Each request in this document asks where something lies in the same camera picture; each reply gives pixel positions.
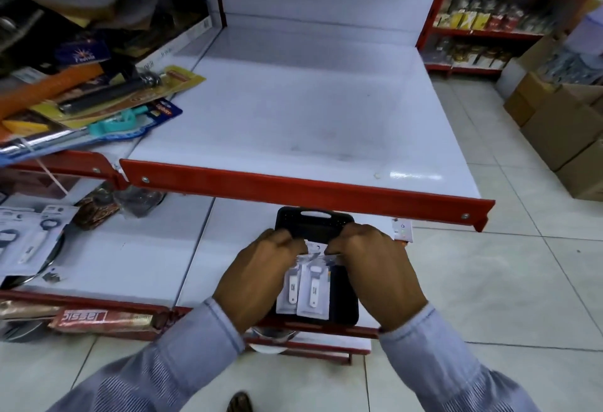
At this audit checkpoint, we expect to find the person's right hand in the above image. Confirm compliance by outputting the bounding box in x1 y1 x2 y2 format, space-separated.
324 223 429 333

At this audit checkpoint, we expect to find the person's left hand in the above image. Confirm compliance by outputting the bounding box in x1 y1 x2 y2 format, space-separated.
212 228 310 340

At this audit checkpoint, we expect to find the white opener packet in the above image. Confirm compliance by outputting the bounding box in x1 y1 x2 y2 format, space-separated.
297 252 333 319
0 206 36 264
275 256 304 316
12 204 78 272

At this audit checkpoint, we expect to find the person's left forearm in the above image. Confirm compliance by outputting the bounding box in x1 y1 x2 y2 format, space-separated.
47 296 247 412

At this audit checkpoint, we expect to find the person's right forearm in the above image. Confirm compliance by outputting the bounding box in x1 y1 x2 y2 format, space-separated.
379 302 540 412

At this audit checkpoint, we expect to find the black plastic cutting board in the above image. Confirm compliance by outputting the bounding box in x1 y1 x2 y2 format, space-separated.
260 206 361 328

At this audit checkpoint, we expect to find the white hanging card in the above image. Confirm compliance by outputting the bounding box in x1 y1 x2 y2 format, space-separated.
390 218 414 244

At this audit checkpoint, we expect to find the white shelf with red edge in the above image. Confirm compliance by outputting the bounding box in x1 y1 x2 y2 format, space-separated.
0 176 215 320
119 13 496 233
0 25 223 192
173 197 416 366

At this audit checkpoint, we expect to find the steel bowl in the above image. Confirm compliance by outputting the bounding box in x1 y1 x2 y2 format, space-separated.
247 326 298 356

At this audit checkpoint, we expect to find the person's brown shoe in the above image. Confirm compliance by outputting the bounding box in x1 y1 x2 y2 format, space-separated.
226 391 253 412

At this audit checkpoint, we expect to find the patterned brown packet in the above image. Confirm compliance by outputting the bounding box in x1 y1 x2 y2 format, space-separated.
71 182 124 232

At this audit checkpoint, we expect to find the blue card with teal tool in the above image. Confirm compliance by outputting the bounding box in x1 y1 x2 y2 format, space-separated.
0 98 183 158

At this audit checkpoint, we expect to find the red foil roll box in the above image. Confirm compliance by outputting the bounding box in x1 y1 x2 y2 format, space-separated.
47 308 157 333

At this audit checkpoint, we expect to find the yellow card with black lighter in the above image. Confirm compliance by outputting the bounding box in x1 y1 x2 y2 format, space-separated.
28 65 207 121

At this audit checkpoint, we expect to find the small cardboard box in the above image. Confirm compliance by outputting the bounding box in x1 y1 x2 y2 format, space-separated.
503 71 557 128

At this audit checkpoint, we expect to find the white cardboard box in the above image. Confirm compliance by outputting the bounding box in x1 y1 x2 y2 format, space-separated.
494 35 568 100

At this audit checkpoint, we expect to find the large cardboard box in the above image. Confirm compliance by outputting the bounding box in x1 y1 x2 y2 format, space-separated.
519 83 603 173

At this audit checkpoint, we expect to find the red goods rack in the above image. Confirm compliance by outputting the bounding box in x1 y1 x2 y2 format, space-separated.
415 0 599 79

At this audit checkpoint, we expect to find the dark printed carton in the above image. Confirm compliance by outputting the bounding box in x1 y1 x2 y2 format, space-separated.
85 0 210 68

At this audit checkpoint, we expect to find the row of yellow packets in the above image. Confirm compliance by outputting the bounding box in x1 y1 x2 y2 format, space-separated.
434 0 561 35

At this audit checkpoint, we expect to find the dark blue small card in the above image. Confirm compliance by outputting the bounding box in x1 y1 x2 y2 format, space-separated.
53 39 112 67

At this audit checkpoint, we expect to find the box of packaged goods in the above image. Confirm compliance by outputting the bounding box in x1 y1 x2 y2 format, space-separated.
541 41 603 88

